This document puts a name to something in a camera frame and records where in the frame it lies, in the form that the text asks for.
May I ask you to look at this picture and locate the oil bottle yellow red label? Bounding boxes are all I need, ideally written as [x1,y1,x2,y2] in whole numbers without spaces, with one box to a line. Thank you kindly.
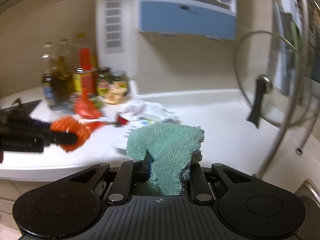
[72,32,98,98]

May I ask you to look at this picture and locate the thin dark sauce bottle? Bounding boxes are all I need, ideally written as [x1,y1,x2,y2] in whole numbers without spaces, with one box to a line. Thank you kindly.
[41,41,55,105]

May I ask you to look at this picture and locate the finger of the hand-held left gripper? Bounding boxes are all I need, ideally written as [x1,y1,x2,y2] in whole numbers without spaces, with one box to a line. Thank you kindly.
[44,132,77,146]

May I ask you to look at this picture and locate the orange wrapper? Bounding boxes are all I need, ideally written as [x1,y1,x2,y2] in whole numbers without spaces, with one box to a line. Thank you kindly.
[50,116,92,153]

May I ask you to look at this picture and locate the large dark oil bottle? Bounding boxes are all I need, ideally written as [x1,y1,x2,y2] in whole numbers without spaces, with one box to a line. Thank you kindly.
[53,38,75,111]

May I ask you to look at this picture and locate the white crumpled plastic wrappers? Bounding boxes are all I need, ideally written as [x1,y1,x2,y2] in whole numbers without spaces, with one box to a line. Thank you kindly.
[121,99,180,127]

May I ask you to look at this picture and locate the steel sink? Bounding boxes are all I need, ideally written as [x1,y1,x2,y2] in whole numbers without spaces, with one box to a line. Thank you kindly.
[295,179,320,213]

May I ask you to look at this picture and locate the white wall vent grille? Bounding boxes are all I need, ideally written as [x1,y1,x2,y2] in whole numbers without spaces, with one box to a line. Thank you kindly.
[104,0,125,55]

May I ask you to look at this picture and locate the black gas stove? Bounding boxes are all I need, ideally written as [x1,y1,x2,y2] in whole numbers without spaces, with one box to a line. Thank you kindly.
[0,98,42,121]

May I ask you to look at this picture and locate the small glass jar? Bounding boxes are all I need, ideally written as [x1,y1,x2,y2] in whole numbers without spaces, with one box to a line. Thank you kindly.
[109,71,130,105]

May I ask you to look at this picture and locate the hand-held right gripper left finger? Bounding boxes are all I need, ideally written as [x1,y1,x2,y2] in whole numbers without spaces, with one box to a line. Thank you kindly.
[67,151,152,205]

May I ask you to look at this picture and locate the glass pot lid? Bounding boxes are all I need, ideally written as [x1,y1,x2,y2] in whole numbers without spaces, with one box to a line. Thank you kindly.
[234,30,313,130]

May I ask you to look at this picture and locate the glass jar yellow label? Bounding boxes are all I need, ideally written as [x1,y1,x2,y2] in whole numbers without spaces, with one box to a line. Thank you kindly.
[96,67,112,98]

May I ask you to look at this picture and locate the blue wall spice rack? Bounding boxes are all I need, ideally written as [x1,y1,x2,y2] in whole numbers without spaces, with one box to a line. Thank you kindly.
[137,0,238,41]

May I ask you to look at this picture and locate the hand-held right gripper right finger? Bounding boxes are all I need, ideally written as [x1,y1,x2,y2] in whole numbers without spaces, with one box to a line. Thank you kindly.
[187,163,253,203]

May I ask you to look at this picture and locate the green terry towel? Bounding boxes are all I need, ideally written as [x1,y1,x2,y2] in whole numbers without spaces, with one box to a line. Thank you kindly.
[126,122,206,196]

